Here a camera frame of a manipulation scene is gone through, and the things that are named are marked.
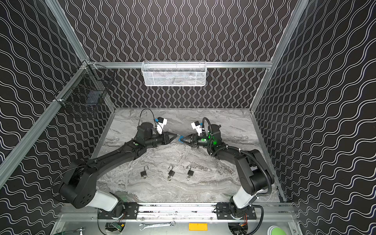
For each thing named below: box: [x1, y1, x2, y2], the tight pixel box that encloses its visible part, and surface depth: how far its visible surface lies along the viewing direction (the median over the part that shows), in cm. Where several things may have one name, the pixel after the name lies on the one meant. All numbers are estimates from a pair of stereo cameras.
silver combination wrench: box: [139, 220, 176, 231], surface depth 72 cm
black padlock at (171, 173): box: [167, 164, 176, 177], surface depth 89 cm
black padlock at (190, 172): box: [186, 164, 195, 177], surface depth 90 cm
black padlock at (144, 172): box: [140, 165, 149, 178], surface depth 89 cm
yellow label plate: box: [188, 222, 209, 232], surface depth 72 cm
